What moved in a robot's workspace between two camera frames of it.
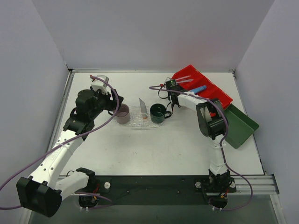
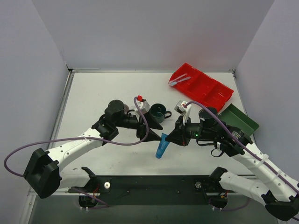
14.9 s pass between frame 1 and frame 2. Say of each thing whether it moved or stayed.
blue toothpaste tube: moved
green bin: stayed
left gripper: moved
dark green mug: stayed
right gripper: moved
